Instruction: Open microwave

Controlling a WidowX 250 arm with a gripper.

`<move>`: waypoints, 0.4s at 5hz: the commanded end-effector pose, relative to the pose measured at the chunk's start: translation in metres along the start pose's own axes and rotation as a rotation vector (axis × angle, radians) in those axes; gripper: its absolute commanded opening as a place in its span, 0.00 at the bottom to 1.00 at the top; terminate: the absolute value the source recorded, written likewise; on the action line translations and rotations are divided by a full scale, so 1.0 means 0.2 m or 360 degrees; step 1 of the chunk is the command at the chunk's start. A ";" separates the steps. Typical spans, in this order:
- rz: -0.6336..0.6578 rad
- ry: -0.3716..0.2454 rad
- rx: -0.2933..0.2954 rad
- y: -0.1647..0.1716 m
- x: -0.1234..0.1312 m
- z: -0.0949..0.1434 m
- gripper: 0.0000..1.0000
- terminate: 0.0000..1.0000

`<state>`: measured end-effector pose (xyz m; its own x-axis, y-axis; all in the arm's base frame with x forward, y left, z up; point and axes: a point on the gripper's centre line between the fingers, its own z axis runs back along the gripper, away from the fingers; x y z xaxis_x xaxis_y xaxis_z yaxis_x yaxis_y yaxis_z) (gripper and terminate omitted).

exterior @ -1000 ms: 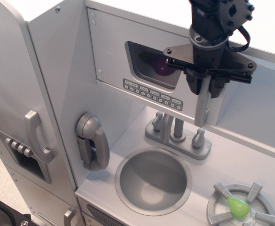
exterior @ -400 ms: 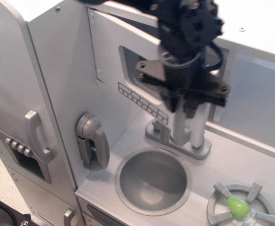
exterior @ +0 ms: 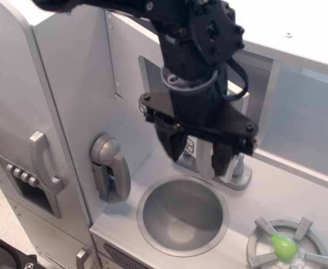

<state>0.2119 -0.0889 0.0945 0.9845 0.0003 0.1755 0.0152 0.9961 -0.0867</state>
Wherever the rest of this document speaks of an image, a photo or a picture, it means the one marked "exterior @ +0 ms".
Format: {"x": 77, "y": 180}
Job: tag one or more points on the white toy kitchen cabinet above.
{"x": 56, "y": 76}

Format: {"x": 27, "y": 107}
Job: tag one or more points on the grey toy telephone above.
{"x": 110, "y": 170}

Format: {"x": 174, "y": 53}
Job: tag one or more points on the grey toy faucet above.
{"x": 237, "y": 177}

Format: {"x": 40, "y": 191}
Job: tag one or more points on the white toy microwave door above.
{"x": 137, "y": 62}

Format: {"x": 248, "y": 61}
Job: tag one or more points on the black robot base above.
{"x": 11, "y": 257}

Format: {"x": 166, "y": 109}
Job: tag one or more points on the grey round toy sink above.
{"x": 183, "y": 216}

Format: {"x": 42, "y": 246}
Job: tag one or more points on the grey toy ice dispenser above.
{"x": 29, "y": 187}

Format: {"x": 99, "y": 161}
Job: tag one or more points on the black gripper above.
{"x": 206, "y": 114}

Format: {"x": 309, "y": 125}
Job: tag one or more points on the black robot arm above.
{"x": 198, "y": 40}

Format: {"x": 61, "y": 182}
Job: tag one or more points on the grey fridge door handle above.
{"x": 38, "y": 145}

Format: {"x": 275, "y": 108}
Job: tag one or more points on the grey oven control panel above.
{"x": 123, "y": 259}

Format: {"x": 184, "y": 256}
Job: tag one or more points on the grey toy stove burner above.
{"x": 312, "y": 250}

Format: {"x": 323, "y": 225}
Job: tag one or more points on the grey lower door handle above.
{"x": 85, "y": 259}

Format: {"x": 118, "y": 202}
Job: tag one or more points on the green toy pear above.
{"x": 284, "y": 247}

